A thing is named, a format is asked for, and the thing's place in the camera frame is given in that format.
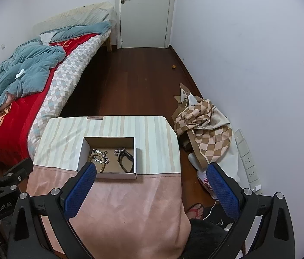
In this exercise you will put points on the white charger plug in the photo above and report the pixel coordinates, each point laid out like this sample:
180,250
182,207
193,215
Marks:
256,188

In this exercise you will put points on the pink striped tablecloth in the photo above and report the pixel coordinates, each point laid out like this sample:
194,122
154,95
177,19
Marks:
127,207

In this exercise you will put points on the white power strip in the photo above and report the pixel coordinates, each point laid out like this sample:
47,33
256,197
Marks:
249,162

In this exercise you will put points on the person's foot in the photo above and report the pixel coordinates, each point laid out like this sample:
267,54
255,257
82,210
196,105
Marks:
198,213

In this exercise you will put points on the red patterned white bag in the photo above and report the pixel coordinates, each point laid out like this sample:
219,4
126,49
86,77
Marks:
207,182

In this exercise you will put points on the white door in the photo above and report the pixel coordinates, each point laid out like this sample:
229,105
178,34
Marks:
146,19

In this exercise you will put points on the cream pillow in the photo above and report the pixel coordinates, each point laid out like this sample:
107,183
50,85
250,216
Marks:
82,13

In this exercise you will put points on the brown checkered cloth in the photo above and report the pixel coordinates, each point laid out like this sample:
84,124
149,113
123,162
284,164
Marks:
203,129

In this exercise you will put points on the red flip-flop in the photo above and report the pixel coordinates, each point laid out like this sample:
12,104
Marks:
192,207

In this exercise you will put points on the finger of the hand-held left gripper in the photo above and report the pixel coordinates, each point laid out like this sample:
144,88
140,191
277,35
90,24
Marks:
20,171

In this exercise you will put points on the white paper scrap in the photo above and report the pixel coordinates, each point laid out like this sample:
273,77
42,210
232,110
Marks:
20,74

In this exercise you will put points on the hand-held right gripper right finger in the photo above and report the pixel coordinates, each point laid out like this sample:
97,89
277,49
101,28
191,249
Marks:
224,191

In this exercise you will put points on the bed with red blanket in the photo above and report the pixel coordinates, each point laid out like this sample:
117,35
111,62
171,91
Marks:
14,124

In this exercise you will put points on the white cardboard box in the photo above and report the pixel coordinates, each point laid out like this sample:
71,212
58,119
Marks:
114,175

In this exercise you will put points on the blue quilt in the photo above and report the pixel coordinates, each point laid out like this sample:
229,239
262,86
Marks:
33,67

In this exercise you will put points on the wooden bed frame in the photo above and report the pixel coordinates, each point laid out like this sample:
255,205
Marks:
109,41

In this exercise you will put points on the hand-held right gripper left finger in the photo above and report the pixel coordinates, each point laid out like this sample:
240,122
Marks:
79,191

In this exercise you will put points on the black wrist band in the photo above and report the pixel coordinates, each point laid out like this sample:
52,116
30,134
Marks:
120,163

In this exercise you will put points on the checkered bed sheet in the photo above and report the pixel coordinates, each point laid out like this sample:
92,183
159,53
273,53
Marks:
68,78

